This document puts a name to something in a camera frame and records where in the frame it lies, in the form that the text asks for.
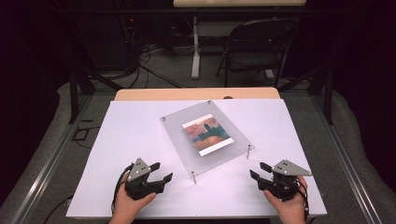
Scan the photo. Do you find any thin black floor cable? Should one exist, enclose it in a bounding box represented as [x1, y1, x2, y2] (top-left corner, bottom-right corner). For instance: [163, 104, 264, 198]
[41, 194, 75, 224]

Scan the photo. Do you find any light wooden table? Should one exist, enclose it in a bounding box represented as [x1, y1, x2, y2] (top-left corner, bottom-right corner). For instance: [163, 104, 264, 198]
[114, 87, 281, 102]

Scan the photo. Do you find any white board sheet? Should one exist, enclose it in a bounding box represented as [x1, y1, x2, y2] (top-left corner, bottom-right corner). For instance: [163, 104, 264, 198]
[65, 98, 328, 219]

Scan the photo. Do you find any person's left hand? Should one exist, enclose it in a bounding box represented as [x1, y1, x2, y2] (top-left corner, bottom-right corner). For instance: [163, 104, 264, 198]
[108, 172, 158, 224]

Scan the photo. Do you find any bundle of black floor cables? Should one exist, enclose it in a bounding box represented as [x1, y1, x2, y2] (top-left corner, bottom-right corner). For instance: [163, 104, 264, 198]
[122, 41, 188, 90]

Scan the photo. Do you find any wooden table with white leg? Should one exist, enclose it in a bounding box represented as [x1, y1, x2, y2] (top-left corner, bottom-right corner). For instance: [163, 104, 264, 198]
[173, 0, 308, 80]

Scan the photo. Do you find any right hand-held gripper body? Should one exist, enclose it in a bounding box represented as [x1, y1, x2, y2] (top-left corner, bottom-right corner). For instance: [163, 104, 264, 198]
[257, 159, 313, 203]

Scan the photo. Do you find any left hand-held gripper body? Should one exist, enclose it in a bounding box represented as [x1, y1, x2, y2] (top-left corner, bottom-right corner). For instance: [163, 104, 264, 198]
[124, 157, 164, 201]

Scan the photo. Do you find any black horizontal bar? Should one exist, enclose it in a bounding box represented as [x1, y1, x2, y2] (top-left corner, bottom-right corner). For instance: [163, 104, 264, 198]
[55, 7, 312, 16]

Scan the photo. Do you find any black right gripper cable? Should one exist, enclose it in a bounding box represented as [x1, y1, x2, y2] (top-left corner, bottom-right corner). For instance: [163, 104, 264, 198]
[297, 178, 311, 222]

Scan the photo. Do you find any clear acrylic photo frame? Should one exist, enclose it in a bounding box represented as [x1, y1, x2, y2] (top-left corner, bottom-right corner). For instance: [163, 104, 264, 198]
[160, 99, 256, 186]

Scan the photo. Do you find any black metal stand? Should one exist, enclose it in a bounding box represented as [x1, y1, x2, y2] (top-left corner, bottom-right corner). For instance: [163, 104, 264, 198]
[277, 63, 334, 126]
[68, 66, 124, 125]

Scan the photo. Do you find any painting print with white border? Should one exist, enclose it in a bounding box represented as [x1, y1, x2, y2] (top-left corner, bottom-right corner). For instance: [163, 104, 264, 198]
[181, 113, 235, 157]

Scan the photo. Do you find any person's right hand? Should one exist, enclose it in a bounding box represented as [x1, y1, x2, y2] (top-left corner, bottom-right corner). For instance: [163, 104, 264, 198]
[263, 175, 309, 224]

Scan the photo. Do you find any black folding chair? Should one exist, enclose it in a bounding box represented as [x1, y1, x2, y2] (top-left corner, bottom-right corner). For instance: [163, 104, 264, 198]
[216, 17, 299, 89]

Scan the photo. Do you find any dark equipment rack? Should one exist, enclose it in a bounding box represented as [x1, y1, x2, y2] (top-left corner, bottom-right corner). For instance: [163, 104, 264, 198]
[117, 0, 143, 64]

